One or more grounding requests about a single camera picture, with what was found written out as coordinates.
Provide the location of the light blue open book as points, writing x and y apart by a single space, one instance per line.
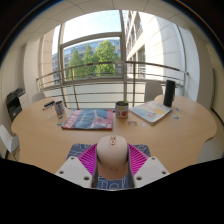
150 112

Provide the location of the white chair behind table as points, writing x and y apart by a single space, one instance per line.
38 97
152 90

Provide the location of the metal balcony railing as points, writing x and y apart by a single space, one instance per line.
100 64

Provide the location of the red and blue magazine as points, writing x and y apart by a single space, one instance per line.
88 119

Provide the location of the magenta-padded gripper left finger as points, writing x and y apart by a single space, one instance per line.
74 170

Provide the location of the white computer mouse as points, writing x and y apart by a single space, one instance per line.
112 156

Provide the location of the tall black speaker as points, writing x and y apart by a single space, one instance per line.
169 93

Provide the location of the black marker pen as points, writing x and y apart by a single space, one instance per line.
49 104

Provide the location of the blue patterned mouse pad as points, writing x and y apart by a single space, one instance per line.
76 150

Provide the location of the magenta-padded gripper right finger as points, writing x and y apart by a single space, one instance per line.
150 170

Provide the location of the white chair with wooden legs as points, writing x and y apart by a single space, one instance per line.
8 140

